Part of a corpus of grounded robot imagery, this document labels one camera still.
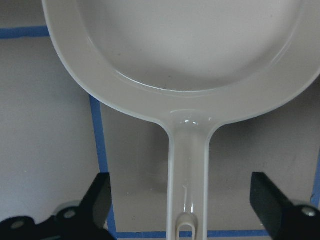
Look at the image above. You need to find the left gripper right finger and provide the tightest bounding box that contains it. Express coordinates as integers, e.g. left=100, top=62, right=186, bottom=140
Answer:
left=249, top=172, right=320, bottom=240

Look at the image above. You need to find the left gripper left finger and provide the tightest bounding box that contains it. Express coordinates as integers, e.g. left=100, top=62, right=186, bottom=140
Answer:
left=0, top=172, right=114, bottom=240

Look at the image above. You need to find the beige plastic dustpan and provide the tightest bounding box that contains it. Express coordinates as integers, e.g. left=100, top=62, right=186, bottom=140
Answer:
left=42, top=0, right=320, bottom=240

